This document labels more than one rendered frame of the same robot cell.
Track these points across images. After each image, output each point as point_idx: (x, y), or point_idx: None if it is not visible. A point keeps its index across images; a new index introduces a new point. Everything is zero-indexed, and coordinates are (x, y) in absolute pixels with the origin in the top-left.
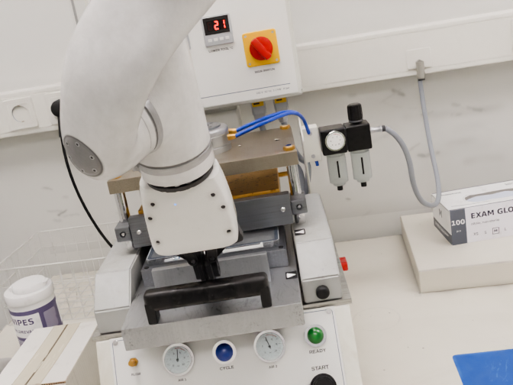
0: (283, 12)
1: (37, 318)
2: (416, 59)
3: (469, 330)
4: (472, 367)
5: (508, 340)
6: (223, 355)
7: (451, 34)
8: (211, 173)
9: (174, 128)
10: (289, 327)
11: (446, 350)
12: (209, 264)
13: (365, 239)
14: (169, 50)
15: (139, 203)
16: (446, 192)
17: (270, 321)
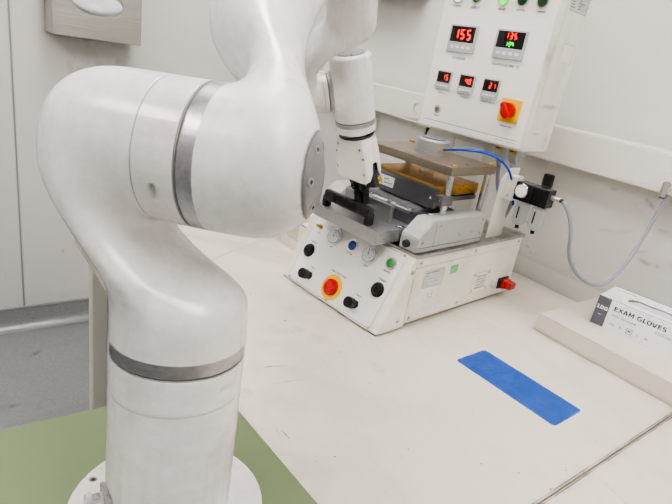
0: (532, 92)
1: None
2: (666, 181)
3: (518, 353)
4: (483, 358)
5: (527, 369)
6: (349, 245)
7: None
8: (364, 139)
9: (342, 104)
10: (384, 252)
11: (487, 347)
12: (358, 192)
13: (566, 297)
14: (322, 57)
15: None
16: (626, 291)
17: (363, 233)
